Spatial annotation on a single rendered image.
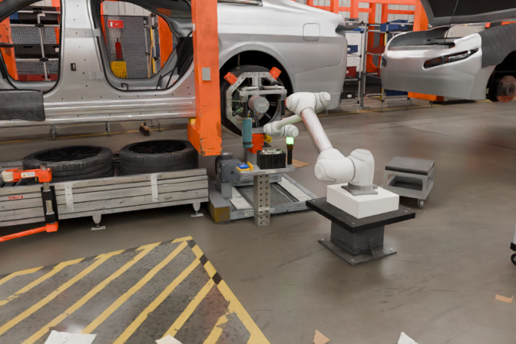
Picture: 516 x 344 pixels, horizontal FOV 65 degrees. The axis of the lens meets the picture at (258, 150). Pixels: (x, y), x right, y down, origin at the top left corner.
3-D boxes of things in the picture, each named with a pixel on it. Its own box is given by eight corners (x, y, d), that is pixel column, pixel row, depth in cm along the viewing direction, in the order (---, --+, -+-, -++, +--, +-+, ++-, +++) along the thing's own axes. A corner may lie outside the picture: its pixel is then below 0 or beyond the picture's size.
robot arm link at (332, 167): (358, 171, 244) (327, 174, 236) (347, 186, 256) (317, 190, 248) (313, 87, 289) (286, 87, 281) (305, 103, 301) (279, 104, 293)
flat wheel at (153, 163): (179, 159, 397) (178, 136, 392) (212, 174, 345) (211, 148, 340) (111, 170, 360) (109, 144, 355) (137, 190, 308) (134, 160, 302)
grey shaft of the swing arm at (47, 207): (60, 228, 293) (51, 162, 282) (58, 231, 288) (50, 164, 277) (46, 229, 291) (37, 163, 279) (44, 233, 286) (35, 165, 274)
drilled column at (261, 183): (266, 219, 318) (265, 169, 308) (269, 225, 309) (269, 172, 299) (253, 221, 315) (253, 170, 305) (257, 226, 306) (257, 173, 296)
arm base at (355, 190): (384, 194, 257) (385, 186, 256) (353, 196, 251) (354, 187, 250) (369, 185, 274) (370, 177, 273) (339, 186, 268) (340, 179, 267)
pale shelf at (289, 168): (287, 165, 317) (287, 161, 316) (296, 171, 302) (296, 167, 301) (234, 170, 304) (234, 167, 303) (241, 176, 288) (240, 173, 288)
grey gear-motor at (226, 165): (230, 183, 381) (229, 147, 373) (243, 198, 343) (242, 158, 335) (212, 186, 376) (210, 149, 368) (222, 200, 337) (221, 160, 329)
